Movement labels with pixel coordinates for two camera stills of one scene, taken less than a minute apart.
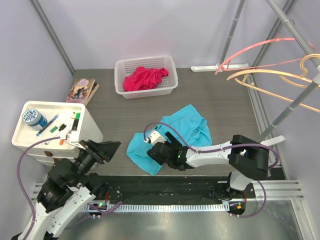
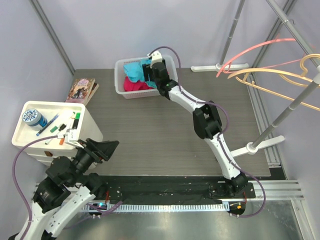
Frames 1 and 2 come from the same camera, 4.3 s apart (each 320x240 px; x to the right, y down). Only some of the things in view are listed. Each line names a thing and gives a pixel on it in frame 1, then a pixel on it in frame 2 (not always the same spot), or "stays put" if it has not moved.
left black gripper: [101, 151] stays put
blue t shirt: [194, 126] → [134, 70]
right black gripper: [175, 143] → [147, 70]
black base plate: [171, 188] stays put
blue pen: [47, 124] stays put
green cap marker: [52, 130] stays put
